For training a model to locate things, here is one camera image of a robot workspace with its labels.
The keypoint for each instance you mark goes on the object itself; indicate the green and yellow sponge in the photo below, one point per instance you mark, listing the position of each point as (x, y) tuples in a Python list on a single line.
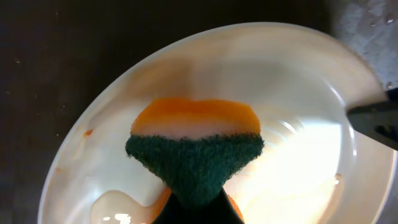
[(195, 146)]

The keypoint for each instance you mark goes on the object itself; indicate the brown checkered serving tray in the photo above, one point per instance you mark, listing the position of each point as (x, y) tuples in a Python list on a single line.
[(369, 27)]

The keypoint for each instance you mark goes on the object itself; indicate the white plate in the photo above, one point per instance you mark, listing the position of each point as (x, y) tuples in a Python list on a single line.
[(315, 168)]

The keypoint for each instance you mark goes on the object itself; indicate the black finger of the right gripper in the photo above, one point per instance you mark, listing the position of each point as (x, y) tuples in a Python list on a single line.
[(377, 121)]

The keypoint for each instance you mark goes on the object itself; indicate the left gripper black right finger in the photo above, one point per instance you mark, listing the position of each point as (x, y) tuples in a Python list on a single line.
[(219, 211)]

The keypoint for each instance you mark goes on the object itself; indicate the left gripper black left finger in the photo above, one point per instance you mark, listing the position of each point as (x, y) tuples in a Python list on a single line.
[(173, 213)]

